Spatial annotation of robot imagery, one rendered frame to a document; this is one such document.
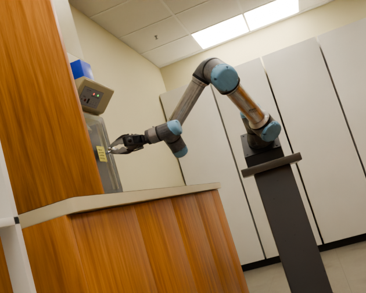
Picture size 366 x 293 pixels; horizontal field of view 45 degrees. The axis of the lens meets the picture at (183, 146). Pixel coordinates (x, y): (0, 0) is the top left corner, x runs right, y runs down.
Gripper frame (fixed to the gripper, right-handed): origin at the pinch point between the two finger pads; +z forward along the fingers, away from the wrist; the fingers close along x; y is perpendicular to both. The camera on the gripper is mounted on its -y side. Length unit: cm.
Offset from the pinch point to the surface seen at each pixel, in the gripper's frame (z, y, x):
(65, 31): 6, -2, 64
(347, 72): -155, 290, 50
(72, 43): 6, 1, 58
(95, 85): -5.0, -9.3, 29.1
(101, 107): 1.4, 6.2, 22.7
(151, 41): 27, 245, 144
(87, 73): -5.2, -15.0, 33.8
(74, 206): -24, -89, -28
